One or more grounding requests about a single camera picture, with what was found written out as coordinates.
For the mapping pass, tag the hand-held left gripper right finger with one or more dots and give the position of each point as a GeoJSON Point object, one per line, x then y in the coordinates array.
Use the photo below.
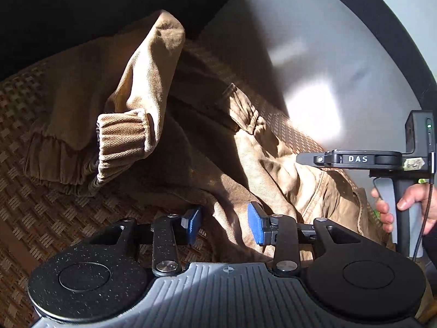
{"type": "Point", "coordinates": [256, 223]}

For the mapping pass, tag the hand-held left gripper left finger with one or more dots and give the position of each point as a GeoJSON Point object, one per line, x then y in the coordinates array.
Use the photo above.
{"type": "Point", "coordinates": [193, 225]}

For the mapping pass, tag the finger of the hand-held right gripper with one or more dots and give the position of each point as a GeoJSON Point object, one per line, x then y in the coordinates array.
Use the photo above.
{"type": "Point", "coordinates": [317, 159]}

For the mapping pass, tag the person's right hand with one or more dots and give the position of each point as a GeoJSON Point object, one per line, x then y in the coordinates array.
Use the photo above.
{"type": "Point", "coordinates": [421, 198]}

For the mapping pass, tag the grey sofa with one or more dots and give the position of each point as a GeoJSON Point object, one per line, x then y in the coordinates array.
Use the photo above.
{"type": "Point", "coordinates": [290, 41]}

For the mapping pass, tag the brown woven mat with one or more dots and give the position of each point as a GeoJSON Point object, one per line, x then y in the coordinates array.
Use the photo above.
{"type": "Point", "coordinates": [34, 164]}

